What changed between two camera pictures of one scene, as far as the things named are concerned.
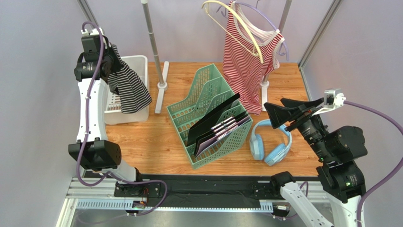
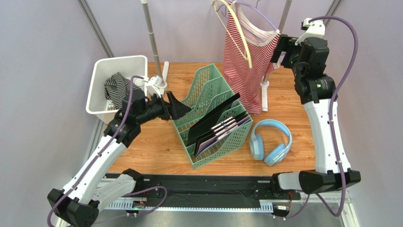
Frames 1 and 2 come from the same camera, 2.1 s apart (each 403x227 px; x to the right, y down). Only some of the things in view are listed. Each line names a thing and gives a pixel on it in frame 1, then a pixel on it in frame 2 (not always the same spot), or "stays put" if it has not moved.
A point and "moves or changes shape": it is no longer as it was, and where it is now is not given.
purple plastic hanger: x=255 y=6 stays put
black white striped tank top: x=129 y=84 moves or changes shape
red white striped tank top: x=243 y=73 stays put
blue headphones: x=276 y=155 stays put
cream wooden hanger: x=224 y=4 moves or changes shape
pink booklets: x=220 y=129 stays put
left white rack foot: x=162 y=87 stays put
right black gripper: x=299 y=116 to x=281 y=50
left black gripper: x=117 y=64 to x=178 y=109
